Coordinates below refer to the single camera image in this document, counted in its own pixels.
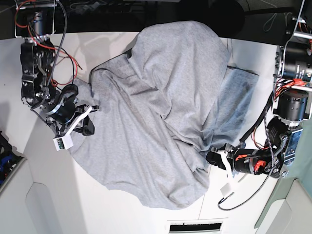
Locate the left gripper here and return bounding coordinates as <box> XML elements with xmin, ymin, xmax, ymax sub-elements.
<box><xmin>206</xmin><ymin>144</ymin><xmax>277</xmax><ymax>176</ymax></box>

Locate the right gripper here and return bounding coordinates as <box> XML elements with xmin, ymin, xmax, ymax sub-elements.
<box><xmin>31</xmin><ymin>84</ymin><xmax>95</xmax><ymax>136</ymax></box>

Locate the grey t-shirt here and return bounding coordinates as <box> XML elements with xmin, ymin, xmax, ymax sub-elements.
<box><xmin>69</xmin><ymin>21</ymin><xmax>258</xmax><ymax>210</ymax></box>

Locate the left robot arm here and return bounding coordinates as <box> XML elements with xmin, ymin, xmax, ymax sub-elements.
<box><xmin>206</xmin><ymin>0</ymin><xmax>312</xmax><ymax>178</ymax></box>

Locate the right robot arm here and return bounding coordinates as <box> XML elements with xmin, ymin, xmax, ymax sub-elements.
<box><xmin>14</xmin><ymin>0</ymin><xmax>99</xmax><ymax>137</ymax></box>

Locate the bin with blue items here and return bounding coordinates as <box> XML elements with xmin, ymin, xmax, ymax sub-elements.
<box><xmin>0</xmin><ymin>130</ymin><xmax>26</xmax><ymax>192</ymax></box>

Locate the black braided cable right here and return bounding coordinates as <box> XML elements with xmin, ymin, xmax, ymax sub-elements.
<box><xmin>218</xmin><ymin>114</ymin><xmax>280</xmax><ymax>211</ymax></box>

